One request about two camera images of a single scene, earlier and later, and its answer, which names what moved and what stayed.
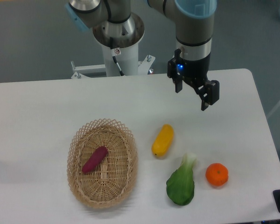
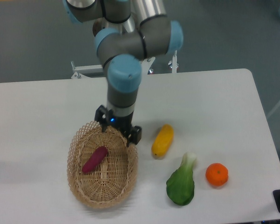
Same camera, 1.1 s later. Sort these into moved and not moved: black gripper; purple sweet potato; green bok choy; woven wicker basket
Moved: black gripper
Not moved: purple sweet potato; woven wicker basket; green bok choy
